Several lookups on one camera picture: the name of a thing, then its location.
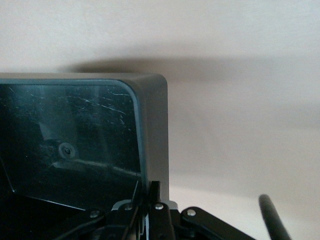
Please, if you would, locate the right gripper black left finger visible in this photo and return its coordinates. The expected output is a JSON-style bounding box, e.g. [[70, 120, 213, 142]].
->
[[57, 189, 150, 240]]

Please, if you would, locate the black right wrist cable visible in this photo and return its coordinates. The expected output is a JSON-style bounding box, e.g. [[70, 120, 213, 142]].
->
[[258, 194, 292, 240]]

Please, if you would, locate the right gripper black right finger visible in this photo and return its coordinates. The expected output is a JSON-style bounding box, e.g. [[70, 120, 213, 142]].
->
[[147, 181, 253, 240]]

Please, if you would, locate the black plastic box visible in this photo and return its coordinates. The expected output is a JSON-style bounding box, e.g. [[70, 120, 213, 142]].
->
[[0, 72, 180, 240]]

